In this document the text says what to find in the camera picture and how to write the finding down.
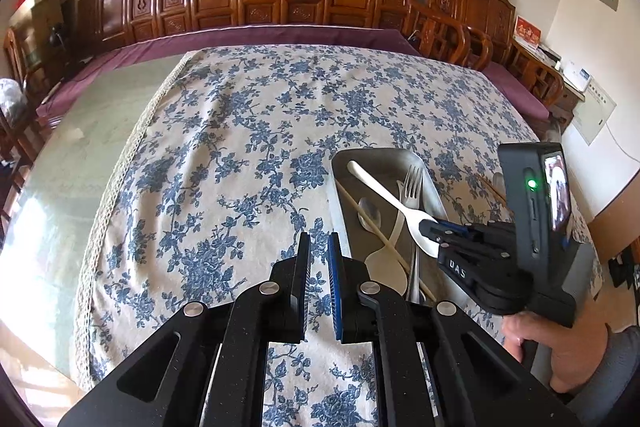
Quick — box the purple sofa cushion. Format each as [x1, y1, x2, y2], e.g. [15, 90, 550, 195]
[37, 24, 422, 128]

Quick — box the white paper box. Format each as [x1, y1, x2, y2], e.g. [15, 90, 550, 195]
[537, 44, 562, 68]

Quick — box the red gift box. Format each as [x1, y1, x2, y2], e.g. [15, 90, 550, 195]
[514, 15, 542, 48]

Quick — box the carved wooden armchair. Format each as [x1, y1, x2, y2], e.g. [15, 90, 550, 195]
[404, 0, 566, 124]

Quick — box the white cardboard box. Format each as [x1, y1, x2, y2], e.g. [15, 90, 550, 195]
[10, 0, 67, 28]

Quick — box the person's right forearm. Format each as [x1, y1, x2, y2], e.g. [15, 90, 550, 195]
[565, 326, 640, 427]

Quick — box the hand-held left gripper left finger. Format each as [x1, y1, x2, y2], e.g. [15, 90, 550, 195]
[57, 232, 313, 427]

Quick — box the white wall panel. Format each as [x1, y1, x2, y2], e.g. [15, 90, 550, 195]
[572, 77, 617, 146]

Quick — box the person's right hand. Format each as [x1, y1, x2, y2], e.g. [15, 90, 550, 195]
[502, 297, 611, 394]

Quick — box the white telephone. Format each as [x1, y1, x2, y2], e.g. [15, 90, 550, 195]
[560, 59, 594, 90]

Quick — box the metal fork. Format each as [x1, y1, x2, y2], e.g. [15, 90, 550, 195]
[401, 164, 425, 304]

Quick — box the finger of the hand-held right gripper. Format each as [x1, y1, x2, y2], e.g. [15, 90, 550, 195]
[462, 222, 516, 242]
[418, 217, 502, 258]

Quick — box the purple armchair cushion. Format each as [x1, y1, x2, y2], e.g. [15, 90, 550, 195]
[480, 59, 551, 120]

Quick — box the white plastic spoon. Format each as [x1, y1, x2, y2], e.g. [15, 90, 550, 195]
[347, 160, 442, 256]
[364, 181, 410, 299]

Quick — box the blue floral tablecloth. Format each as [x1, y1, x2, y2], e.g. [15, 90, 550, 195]
[72, 43, 596, 427]

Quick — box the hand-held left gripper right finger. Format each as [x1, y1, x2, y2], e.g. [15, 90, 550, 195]
[327, 232, 583, 427]

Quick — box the metal spoon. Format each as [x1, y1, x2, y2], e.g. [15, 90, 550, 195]
[357, 198, 384, 231]

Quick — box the white plastic bag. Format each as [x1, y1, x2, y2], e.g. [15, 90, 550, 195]
[0, 78, 29, 124]

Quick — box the dark wooden chair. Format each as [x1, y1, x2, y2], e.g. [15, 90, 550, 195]
[0, 107, 42, 190]

